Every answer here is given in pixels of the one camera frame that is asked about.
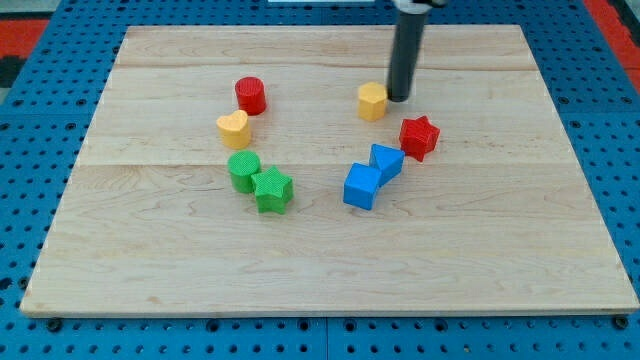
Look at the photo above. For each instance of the light wooden board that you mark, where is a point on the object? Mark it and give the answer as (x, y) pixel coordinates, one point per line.
(497, 220)

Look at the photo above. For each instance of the red star block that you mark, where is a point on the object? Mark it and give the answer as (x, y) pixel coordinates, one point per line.
(418, 137)

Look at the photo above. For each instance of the yellow heart block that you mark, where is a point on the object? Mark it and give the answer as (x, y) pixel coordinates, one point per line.
(234, 130)

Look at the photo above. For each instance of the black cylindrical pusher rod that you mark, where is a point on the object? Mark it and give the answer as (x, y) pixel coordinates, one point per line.
(406, 45)

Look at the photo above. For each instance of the blue cube block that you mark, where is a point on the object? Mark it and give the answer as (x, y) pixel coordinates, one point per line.
(361, 186)

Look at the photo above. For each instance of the green star block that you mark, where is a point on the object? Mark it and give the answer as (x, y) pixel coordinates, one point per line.
(273, 190)

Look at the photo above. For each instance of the blue triangle block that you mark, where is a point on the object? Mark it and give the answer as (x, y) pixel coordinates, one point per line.
(389, 161)

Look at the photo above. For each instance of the yellow hexagon block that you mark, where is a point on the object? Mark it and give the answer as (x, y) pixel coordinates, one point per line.
(372, 101)

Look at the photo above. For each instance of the green cylinder block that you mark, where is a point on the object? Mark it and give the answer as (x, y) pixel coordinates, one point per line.
(241, 166)

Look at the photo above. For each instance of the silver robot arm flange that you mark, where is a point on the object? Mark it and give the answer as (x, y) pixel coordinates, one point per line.
(418, 7)

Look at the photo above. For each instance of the red cylinder block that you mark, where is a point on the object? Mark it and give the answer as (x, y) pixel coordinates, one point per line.
(250, 95)

